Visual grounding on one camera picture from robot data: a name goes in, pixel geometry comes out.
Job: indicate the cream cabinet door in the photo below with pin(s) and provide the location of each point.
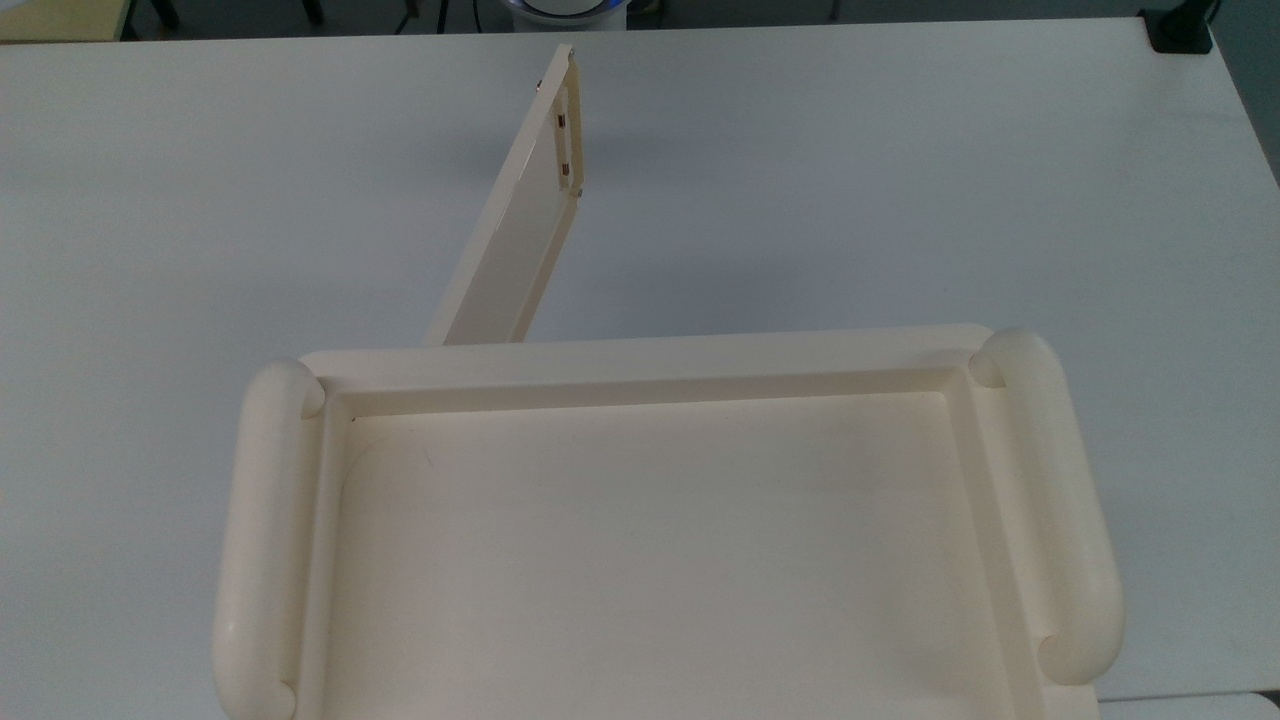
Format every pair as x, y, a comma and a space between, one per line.
510, 240

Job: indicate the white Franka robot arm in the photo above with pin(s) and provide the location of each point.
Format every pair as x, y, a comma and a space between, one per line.
565, 10

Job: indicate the cream plastic cabinet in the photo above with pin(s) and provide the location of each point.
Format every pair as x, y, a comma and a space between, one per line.
650, 550

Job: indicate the black pole with clamp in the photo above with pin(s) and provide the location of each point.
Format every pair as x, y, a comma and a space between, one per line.
1180, 25

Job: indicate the yellow wooden table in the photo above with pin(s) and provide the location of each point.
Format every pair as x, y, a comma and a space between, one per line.
60, 18

